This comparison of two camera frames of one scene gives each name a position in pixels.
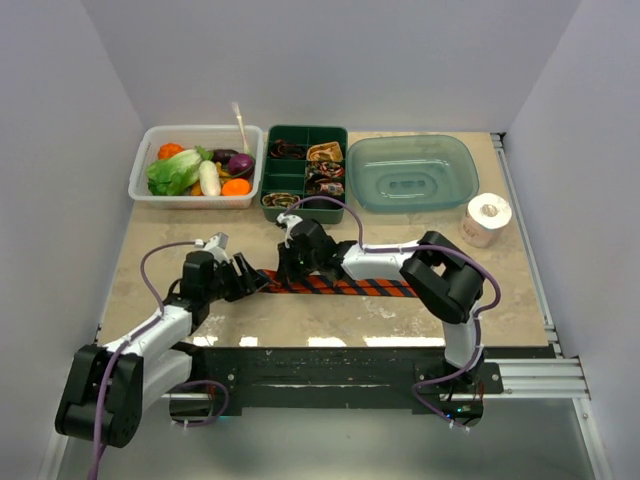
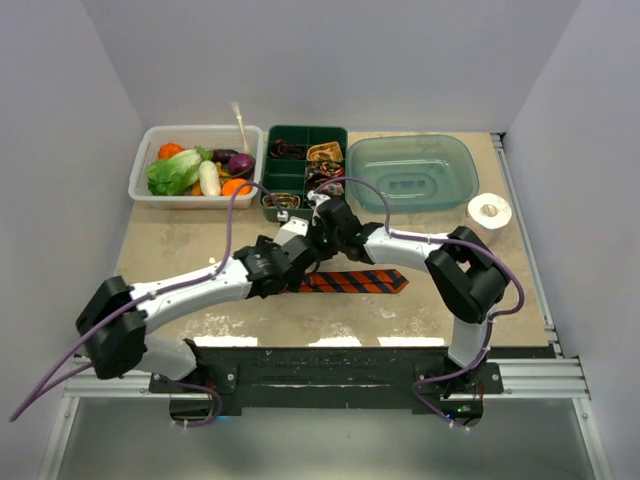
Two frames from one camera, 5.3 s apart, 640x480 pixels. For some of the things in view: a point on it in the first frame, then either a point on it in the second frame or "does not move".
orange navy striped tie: (272, 282) does not move
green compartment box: (305, 173) does not move
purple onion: (239, 164) does not move
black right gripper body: (296, 264) to (328, 243)
